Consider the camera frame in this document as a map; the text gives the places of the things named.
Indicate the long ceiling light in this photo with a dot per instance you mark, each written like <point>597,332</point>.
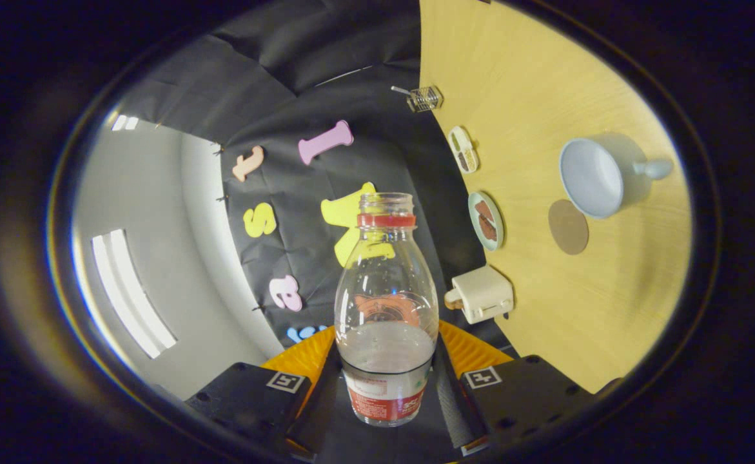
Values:
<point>132,293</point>

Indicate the brown toast piece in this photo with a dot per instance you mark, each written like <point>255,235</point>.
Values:
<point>484,210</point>
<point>489,230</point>

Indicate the pale green plate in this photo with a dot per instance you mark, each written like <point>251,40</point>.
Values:
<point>474,222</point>

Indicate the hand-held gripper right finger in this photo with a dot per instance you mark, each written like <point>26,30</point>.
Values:
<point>458,406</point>

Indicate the white toaster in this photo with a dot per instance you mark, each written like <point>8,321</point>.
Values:
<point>483,293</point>

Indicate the metal spoon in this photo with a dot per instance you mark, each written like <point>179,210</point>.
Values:
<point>400,90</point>

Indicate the white divided dish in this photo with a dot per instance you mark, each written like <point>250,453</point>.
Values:
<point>463,149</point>

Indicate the bread slice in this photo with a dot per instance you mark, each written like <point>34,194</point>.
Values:
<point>452,298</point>

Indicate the black backdrop cloth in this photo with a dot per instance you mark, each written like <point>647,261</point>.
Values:
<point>300,64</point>

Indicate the wooden table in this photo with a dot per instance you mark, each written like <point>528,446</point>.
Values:
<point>577,309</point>

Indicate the pale blue cup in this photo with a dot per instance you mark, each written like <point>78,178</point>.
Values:
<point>590,180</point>

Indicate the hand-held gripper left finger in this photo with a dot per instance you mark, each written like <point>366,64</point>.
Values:
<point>325,412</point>

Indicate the brown round coaster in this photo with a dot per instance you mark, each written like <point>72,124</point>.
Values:
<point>568,227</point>

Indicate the clear plastic juice bottle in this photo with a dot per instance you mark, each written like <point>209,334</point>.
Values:
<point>387,367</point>

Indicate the small ceiling light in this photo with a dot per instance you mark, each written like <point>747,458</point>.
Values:
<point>124,122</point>

